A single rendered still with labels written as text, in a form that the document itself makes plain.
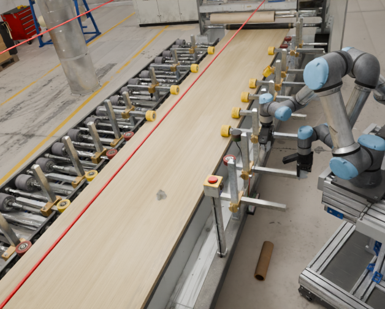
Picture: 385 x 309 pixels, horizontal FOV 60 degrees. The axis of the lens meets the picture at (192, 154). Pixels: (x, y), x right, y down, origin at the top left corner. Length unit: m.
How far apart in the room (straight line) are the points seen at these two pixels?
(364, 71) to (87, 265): 1.58
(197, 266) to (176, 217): 0.31
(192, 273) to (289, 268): 0.97
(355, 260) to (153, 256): 1.41
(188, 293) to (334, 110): 1.13
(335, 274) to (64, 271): 1.63
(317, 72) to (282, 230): 1.70
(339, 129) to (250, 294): 1.44
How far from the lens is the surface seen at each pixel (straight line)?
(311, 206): 3.08
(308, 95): 1.76
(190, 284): 1.87
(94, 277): 1.69
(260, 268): 2.54
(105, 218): 1.91
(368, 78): 1.74
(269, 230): 2.86
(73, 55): 5.64
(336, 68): 1.48
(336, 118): 1.51
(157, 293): 1.70
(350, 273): 2.45
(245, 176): 2.04
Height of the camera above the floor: 2.19
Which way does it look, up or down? 36 degrees down
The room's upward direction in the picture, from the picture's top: 10 degrees counter-clockwise
